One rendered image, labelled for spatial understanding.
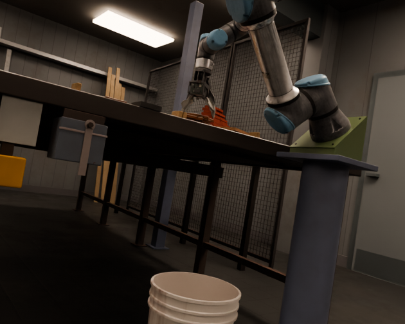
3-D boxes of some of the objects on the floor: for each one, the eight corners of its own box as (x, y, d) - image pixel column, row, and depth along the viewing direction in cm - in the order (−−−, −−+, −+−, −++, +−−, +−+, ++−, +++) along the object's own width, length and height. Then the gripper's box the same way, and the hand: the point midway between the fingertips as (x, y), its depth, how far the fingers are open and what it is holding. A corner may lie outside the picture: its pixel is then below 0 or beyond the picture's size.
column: (368, 405, 134) (400, 170, 138) (305, 438, 110) (346, 152, 114) (285, 355, 164) (313, 162, 167) (221, 373, 140) (256, 148, 144)
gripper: (177, 65, 157) (170, 111, 156) (222, 68, 150) (214, 116, 149) (185, 72, 165) (178, 116, 164) (227, 74, 158) (220, 119, 157)
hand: (197, 117), depth 159 cm, fingers open, 14 cm apart
